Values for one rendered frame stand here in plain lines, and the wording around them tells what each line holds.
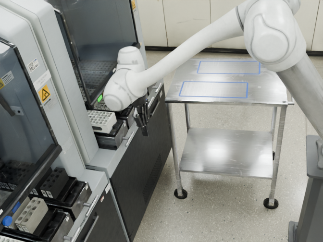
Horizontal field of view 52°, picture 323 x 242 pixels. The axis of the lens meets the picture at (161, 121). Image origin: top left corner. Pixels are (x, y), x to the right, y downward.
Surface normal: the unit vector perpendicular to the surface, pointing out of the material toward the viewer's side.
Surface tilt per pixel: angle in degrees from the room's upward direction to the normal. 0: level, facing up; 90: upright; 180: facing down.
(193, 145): 0
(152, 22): 90
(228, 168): 0
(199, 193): 0
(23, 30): 90
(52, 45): 90
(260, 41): 88
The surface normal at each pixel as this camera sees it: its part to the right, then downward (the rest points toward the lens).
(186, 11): -0.30, 0.62
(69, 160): 0.95, 0.10
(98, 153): -0.12, -0.78
